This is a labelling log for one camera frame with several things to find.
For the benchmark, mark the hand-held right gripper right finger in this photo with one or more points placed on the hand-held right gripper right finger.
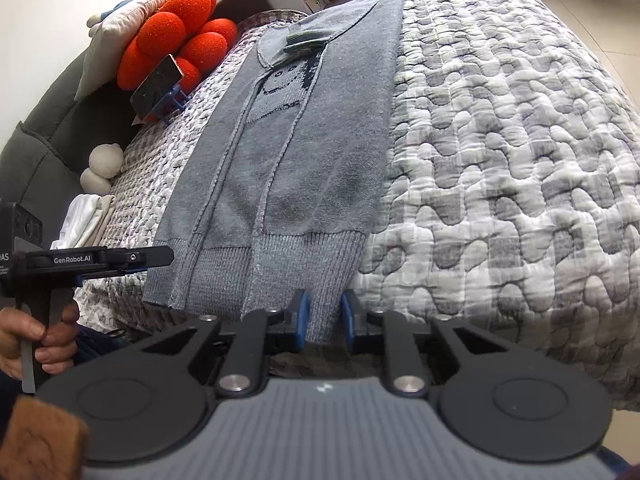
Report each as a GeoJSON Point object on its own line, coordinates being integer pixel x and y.
{"type": "Point", "coordinates": [346, 320]}

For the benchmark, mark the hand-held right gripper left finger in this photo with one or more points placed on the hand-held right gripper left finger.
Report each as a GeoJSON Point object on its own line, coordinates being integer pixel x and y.
{"type": "Point", "coordinates": [301, 320]}

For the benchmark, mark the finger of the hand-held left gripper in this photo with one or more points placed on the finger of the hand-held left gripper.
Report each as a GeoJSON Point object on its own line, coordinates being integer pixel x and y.
{"type": "Point", "coordinates": [145, 257]}

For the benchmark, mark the grey knitted sweater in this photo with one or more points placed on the grey knitted sweater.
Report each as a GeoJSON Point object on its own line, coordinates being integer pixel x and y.
{"type": "Point", "coordinates": [310, 160]}

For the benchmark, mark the folded white clothes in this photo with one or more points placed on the folded white clothes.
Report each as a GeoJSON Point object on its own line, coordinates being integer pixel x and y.
{"type": "Point", "coordinates": [85, 220]}

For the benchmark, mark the person's left hand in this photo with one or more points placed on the person's left hand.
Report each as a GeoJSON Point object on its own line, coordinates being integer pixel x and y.
{"type": "Point", "coordinates": [60, 345]}

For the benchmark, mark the grey bed headboard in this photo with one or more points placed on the grey bed headboard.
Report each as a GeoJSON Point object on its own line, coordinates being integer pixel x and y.
{"type": "Point", "coordinates": [40, 135]}

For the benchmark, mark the blue phone stand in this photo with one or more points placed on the blue phone stand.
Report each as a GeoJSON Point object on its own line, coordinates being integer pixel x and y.
{"type": "Point", "coordinates": [172, 102]}

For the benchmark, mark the smartphone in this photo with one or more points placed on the smartphone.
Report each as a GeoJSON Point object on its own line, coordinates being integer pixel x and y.
{"type": "Point", "coordinates": [155, 85]}

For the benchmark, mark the white pillow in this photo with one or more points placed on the white pillow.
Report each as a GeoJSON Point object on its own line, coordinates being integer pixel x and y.
{"type": "Point", "coordinates": [115, 40]}

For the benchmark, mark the grey checkered quilted bedspread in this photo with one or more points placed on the grey checkered quilted bedspread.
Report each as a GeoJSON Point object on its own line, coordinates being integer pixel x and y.
{"type": "Point", "coordinates": [500, 160]}

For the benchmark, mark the orange pumpkin cushion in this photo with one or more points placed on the orange pumpkin cushion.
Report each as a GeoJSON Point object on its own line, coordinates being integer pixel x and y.
{"type": "Point", "coordinates": [170, 25]}

